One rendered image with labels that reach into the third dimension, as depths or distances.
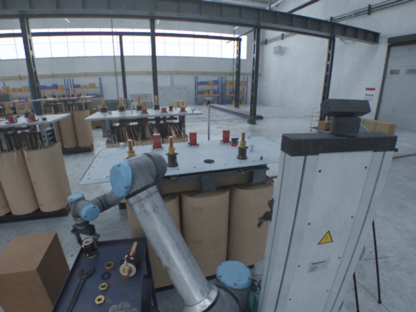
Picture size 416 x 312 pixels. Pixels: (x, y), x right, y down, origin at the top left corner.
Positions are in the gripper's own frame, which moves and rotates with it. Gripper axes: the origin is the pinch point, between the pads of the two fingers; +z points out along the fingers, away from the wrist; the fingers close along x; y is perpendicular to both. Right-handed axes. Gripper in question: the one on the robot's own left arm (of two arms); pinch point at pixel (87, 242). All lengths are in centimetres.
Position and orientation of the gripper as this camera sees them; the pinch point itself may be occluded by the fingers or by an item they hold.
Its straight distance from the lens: 154.9
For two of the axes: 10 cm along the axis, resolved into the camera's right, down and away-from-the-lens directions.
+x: 9.8, 0.6, -1.8
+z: 0.0, 9.5, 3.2
